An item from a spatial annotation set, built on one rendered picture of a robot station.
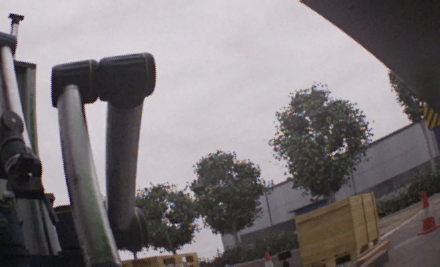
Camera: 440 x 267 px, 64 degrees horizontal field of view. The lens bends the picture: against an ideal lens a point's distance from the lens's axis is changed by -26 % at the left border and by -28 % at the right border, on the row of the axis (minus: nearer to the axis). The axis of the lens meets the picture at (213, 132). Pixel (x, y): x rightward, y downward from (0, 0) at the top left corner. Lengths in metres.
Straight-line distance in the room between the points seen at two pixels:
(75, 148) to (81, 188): 0.13
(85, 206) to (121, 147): 0.56
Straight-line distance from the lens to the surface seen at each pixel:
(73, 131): 1.22
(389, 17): 0.45
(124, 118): 1.49
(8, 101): 1.70
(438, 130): 5.72
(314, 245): 5.47
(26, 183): 1.21
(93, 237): 1.03
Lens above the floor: 0.47
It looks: 17 degrees up
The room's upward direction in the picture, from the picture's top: 13 degrees counter-clockwise
